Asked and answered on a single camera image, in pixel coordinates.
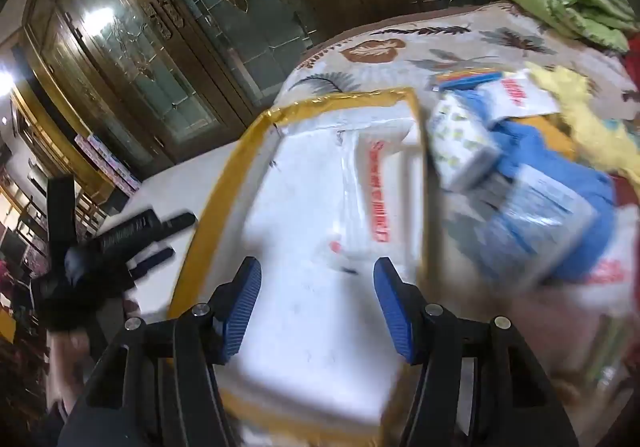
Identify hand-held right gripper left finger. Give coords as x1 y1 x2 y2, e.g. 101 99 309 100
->
57 256 263 447

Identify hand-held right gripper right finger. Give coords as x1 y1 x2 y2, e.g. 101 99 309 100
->
373 256 582 447

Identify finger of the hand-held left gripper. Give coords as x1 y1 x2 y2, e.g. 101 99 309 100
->
125 248 176 280
97 210 197 253

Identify white foam box yellow tape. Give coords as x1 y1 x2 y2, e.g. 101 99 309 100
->
167 86 436 447

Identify person's left hand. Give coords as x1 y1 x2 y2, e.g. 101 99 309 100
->
47 329 97 405

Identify row of pink white boxes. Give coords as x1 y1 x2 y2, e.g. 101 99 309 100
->
75 133 143 195

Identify white plastic packet red print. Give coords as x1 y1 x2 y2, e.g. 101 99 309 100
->
320 127 426 274

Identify wooden glass-panelled doors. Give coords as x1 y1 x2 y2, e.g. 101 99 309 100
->
10 0 516 208

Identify white tissue pack green print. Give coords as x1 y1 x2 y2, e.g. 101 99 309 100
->
429 91 502 192

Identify blue cloth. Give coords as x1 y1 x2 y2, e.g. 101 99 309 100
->
492 120 618 280

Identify large white packet red print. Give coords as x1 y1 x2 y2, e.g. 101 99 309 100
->
570 217 638 323

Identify small white packet red print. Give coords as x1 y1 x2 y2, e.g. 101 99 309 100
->
487 71 561 120

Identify yellow towel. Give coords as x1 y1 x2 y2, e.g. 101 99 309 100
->
524 66 640 173

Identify leaf print blanket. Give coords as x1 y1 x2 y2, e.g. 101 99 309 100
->
272 2 640 278

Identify red jacket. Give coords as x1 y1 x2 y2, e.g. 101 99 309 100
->
619 50 640 103

